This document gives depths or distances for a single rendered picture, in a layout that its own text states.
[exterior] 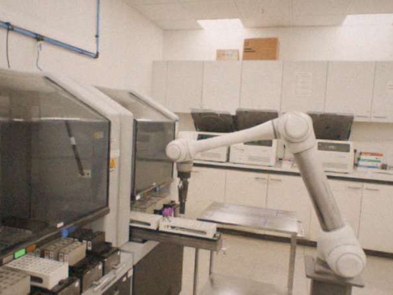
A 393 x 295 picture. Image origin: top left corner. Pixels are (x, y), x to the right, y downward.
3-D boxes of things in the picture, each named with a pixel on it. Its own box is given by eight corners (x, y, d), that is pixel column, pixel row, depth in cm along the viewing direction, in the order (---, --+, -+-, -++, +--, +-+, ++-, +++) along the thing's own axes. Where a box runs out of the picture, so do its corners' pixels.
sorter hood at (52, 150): (-121, 241, 110) (-128, 48, 104) (22, 200, 168) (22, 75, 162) (-1, 268, 95) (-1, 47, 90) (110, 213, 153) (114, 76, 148)
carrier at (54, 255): (68, 253, 141) (68, 240, 141) (72, 253, 141) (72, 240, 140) (49, 264, 130) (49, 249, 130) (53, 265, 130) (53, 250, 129)
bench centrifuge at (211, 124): (183, 159, 420) (185, 108, 414) (197, 155, 479) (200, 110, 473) (225, 162, 403) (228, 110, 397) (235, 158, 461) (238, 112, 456)
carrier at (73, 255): (81, 255, 139) (81, 241, 139) (85, 256, 139) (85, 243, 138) (63, 267, 128) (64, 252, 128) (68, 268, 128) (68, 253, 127)
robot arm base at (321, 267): (347, 261, 177) (347, 251, 177) (354, 280, 156) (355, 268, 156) (311, 255, 183) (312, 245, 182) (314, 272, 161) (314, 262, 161)
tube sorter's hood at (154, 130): (56, 191, 192) (57, 81, 187) (110, 175, 250) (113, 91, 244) (135, 201, 178) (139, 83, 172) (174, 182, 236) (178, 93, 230)
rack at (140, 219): (107, 224, 186) (107, 213, 186) (116, 218, 196) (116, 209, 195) (155, 232, 178) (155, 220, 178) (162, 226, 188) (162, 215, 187)
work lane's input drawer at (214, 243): (99, 236, 186) (100, 220, 185) (112, 228, 199) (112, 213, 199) (224, 257, 166) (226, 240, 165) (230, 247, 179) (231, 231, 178)
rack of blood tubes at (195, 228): (158, 232, 177) (158, 221, 177) (165, 226, 187) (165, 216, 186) (211, 240, 169) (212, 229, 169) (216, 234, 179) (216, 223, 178)
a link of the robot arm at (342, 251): (362, 258, 154) (378, 280, 133) (328, 267, 158) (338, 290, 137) (303, 106, 155) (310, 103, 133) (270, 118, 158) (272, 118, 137)
